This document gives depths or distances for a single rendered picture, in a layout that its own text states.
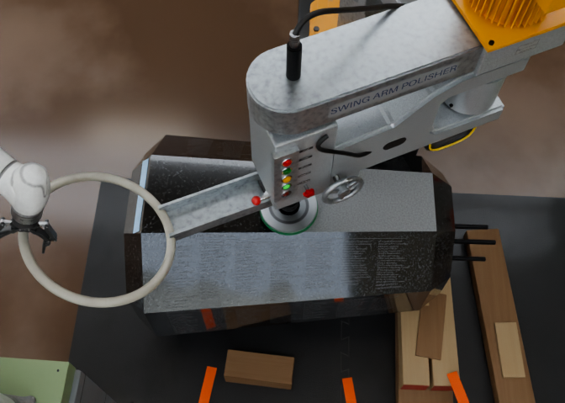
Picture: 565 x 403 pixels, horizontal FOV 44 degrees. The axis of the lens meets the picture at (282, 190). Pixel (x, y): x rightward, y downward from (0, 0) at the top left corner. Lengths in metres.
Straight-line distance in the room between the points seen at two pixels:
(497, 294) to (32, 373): 2.09
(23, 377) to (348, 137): 1.33
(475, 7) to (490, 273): 1.71
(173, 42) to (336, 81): 2.38
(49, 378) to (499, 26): 1.79
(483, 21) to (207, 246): 1.29
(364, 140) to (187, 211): 0.65
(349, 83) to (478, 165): 2.03
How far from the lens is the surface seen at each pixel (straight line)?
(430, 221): 2.74
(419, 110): 2.22
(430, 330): 3.24
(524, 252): 3.71
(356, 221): 2.69
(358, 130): 2.21
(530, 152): 4.00
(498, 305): 3.49
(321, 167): 2.21
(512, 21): 2.08
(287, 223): 2.61
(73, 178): 2.42
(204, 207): 2.43
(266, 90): 1.91
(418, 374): 3.20
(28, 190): 2.03
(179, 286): 2.77
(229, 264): 2.71
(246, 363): 3.21
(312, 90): 1.91
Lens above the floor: 3.26
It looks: 63 degrees down
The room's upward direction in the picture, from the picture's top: 1 degrees clockwise
